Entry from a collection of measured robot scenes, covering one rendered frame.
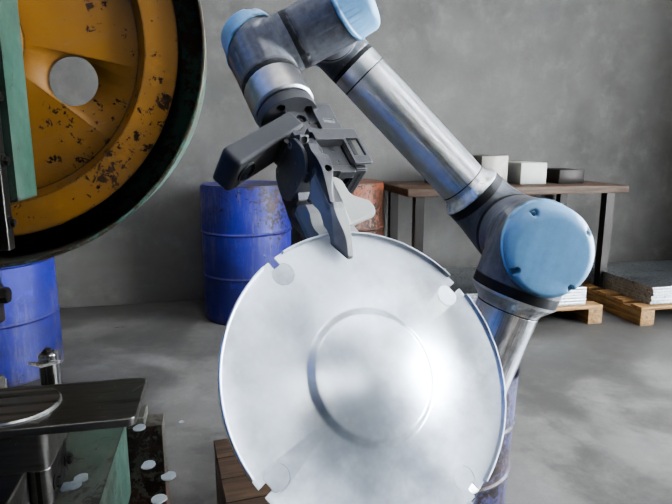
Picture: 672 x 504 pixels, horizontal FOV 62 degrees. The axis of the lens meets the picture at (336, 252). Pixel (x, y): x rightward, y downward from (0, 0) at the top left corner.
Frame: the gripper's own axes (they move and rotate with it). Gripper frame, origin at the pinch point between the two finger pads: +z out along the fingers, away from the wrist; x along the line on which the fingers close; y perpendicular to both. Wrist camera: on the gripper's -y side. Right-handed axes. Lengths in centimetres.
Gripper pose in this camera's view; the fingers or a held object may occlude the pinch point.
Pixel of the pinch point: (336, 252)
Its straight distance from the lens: 56.3
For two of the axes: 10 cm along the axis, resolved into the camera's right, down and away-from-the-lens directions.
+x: -3.8, 5.8, 7.2
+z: 3.8, 8.1, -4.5
